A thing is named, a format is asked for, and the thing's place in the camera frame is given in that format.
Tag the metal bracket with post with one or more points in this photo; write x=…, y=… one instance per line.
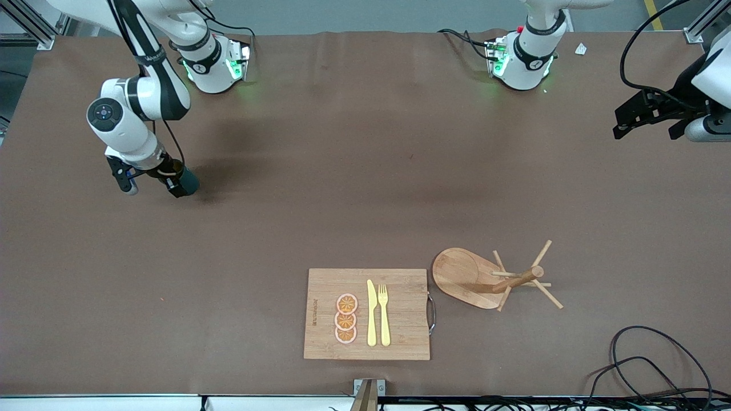
x=368, y=394

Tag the wooden mug tree rack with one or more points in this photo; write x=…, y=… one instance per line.
x=457, y=277

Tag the yellow plastic knife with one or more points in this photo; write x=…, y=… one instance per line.
x=372, y=314

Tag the orange slice toy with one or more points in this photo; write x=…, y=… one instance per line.
x=345, y=322
x=345, y=337
x=347, y=302

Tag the white paper scrap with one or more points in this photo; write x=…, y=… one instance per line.
x=581, y=49

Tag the brown table cover mat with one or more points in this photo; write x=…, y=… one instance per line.
x=285, y=228

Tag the dark green ribbed cup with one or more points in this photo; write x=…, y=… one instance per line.
x=189, y=181

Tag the aluminium frame profile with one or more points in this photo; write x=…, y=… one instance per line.
x=43, y=39
x=693, y=35

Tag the yellow plastic fork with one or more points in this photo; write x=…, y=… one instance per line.
x=384, y=319

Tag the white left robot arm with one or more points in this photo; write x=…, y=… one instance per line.
x=528, y=63

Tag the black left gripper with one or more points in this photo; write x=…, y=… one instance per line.
x=679, y=91

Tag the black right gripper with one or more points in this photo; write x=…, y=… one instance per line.
x=169, y=172

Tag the bamboo cutting board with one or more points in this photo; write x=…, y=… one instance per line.
x=400, y=319

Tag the white table frame rail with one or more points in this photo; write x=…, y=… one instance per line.
x=85, y=404

